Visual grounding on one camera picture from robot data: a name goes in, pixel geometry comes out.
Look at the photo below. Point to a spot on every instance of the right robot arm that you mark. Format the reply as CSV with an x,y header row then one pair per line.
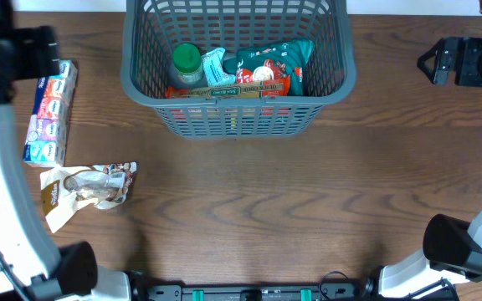
x,y
451,253

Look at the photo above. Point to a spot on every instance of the light blue wipes packet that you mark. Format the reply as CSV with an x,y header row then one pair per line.
x,y
213,69

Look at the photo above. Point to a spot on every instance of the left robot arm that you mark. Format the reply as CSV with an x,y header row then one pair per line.
x,y
32,266

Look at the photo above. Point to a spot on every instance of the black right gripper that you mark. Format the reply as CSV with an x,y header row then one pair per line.
x,y
470,52

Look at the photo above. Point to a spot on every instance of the green lid jar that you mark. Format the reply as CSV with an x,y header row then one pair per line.
x,y
187,61

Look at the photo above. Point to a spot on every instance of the tissue pocket pack bundle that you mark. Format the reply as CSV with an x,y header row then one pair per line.
x,y
46,140

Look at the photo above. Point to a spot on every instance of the green Nescafe coffee bag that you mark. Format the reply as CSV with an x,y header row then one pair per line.
x,y
283,60

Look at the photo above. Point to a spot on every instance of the grey plastic basket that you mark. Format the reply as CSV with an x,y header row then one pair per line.
x,y
153,29

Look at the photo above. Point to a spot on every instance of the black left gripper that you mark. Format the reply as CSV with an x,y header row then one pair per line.
x,y
44,53

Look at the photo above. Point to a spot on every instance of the red spaghetti pasta pack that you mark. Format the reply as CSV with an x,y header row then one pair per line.
x,y
261,89

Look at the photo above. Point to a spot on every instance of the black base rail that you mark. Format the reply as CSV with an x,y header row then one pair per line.
x,y
339,290

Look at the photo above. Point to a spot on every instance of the white brown snack pouch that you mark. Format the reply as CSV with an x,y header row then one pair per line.
x,y
66,190

